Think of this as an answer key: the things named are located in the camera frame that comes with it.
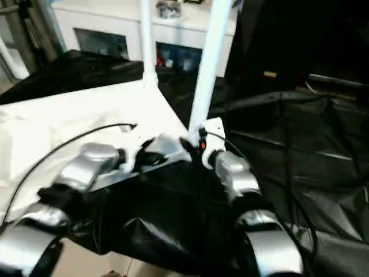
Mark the small yellow label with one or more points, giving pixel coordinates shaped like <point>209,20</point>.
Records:
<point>270,74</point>

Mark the grey metal tripod stand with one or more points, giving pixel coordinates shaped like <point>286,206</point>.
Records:
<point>31,37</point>

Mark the white sideboard cabinet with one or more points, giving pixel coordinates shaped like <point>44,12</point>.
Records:
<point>101,17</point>

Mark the black speaker cabinet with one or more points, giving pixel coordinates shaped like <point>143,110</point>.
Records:
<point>268,37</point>

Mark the black plastic mat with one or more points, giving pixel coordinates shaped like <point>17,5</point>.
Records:
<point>288,144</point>

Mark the white slanted pipe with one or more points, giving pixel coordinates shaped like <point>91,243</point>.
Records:
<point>14,60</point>

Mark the red bottle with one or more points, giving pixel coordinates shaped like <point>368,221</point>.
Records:
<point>159,59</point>

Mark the black metal rod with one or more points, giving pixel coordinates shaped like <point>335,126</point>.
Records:
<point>337,79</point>

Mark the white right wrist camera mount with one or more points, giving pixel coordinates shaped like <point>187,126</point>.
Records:
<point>214,130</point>

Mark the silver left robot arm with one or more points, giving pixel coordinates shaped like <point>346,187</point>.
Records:
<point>86,167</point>

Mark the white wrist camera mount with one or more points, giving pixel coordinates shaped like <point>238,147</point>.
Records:
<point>214,130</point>
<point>129,161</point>

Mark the dark bag of small parts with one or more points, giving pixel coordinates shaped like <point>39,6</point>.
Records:
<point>168,8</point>

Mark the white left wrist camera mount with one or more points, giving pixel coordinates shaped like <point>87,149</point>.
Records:
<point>129,161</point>

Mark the dark brown rounded object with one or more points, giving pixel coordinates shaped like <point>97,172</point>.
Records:
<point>111,273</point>

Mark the white jar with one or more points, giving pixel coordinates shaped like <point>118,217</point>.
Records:
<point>187,64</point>
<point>169,63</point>

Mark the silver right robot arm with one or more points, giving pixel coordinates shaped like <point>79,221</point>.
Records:
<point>236,173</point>

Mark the white plastic table top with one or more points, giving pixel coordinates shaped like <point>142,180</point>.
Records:
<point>72,115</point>

